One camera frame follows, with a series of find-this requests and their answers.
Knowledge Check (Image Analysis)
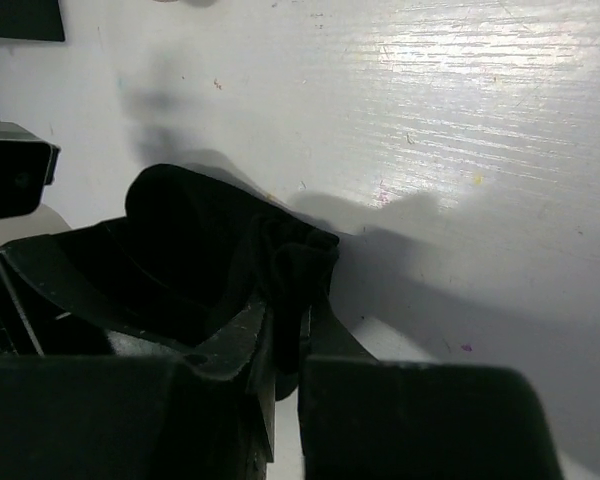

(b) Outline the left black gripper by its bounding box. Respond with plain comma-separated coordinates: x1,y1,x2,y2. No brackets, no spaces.
0,222,210,356

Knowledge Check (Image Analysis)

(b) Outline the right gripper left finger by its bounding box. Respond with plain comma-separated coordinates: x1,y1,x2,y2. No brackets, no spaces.
187,294,275,463

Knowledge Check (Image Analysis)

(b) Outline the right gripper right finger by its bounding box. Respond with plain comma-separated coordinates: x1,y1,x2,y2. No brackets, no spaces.
299,294,379,370

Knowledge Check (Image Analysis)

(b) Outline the black sock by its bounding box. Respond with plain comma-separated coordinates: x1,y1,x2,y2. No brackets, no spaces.
101,164,339,399

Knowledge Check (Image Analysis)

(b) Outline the black compartment storage box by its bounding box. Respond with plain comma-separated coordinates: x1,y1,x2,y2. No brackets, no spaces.
0,0,66,42

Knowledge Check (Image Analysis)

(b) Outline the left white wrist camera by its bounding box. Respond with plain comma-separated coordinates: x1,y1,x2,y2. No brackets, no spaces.
0,121,61,219

